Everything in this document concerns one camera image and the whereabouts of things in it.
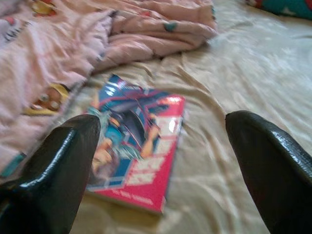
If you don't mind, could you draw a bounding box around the pink cartoon print blanket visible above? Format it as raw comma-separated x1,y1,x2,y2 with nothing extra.
0,0,219,176

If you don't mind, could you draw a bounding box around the red white blue striped bolster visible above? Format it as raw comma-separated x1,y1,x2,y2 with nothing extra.
245,0,312,21

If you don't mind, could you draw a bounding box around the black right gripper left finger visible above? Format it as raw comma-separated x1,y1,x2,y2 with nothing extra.
0,114,101,234

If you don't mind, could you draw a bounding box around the colourful manga book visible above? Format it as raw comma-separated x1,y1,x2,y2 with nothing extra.
85,74,186,216

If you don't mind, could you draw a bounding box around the beige floral bedsheet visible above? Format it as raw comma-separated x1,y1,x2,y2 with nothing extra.
70,0,312,234

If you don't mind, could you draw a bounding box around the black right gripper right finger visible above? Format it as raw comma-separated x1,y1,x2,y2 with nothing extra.
225,110,312,234

